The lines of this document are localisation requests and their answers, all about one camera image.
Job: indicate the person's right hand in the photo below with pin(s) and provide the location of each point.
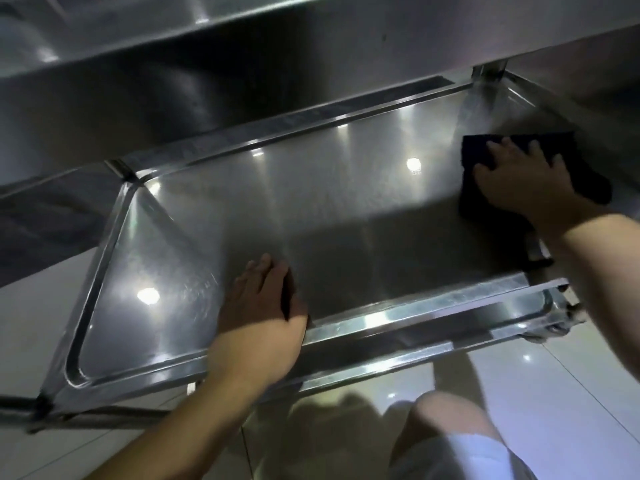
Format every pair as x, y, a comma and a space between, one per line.
530, 184

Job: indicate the person's left hand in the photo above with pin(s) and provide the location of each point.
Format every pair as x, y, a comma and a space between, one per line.
255, 339

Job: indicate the person's left thumb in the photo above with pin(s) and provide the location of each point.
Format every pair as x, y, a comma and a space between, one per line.
299, 319

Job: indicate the person's right middle finger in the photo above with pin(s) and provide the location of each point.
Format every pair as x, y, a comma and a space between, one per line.
530, 150

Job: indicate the person's right thumb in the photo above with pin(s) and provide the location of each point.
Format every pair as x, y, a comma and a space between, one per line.
484, 173

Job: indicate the dark cleaning cloth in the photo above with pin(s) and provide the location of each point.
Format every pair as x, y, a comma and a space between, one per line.
590, 182

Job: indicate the person's left forearm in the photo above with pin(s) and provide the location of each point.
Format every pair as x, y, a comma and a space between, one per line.
190, 429

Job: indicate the person's right forearm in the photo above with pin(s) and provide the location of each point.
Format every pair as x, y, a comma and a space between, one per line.
605, 274

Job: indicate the stainless steel cart shelf tray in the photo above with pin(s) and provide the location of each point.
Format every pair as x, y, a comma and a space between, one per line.
350, 204

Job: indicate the cart caster wheel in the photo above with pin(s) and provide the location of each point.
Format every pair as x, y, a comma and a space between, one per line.
555, 324

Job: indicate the person's bare leg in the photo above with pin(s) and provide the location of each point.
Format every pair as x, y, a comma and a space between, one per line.
450, 414

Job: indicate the white shorts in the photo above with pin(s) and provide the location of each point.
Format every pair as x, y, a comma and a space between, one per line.
470, 459

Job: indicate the large stainless steel shelf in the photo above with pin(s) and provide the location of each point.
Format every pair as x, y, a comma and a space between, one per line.
250, 59

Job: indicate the steel cart post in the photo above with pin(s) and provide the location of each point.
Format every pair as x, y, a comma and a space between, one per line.
491, 70
537, 252

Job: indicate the steel cart frame bar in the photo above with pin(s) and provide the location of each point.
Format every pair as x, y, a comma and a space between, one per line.
90, 412

